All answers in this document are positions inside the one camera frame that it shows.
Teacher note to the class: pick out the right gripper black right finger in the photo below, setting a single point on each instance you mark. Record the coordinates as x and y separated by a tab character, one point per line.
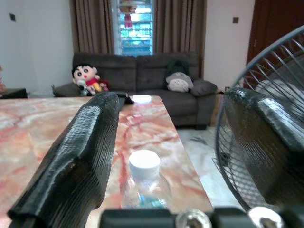
261	147

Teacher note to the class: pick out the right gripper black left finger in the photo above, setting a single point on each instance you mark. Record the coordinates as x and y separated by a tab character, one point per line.
76	161

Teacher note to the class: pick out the clear plastic bottle white cap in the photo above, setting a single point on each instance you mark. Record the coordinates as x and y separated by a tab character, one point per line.
144	164

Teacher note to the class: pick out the small black stand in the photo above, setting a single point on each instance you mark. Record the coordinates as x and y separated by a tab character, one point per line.
126	98

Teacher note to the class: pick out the dark grey cushion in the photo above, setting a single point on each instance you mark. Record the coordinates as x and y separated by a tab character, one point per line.
203	86

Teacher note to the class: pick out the black-haired boy plush doll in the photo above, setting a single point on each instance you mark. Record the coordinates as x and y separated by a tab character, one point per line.
85	73

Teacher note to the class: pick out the grey round cat plush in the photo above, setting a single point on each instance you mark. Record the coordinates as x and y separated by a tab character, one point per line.
178	82

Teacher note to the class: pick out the dark grey fabric sofa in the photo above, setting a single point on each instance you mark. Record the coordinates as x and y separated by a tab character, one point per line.
147	73

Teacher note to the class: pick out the dark brown wooden door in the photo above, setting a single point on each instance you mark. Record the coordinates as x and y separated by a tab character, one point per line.
273	21

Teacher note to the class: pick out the brown curtain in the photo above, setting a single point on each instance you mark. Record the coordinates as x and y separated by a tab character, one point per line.
91	26
180	28

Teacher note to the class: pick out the louvred glass window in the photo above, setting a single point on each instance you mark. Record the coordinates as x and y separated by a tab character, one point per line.
135	31

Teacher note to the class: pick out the dark wall switch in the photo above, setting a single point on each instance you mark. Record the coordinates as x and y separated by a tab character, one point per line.
12	17
235	19

